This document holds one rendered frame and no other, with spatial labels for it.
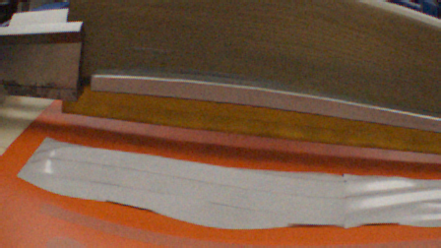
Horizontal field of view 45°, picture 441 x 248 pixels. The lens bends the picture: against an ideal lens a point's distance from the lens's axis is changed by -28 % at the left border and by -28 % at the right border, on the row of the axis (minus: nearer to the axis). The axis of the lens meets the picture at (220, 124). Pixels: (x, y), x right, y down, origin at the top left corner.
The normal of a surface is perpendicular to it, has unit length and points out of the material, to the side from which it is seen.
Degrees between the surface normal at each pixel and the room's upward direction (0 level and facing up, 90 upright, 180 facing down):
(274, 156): 0
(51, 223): 0
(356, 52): 90
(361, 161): 0
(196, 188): 30
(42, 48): 90
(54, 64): 90
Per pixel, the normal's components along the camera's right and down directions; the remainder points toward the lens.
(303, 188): -0.05, -0.66
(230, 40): -0.10, 0.31
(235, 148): 0.08, -0.94
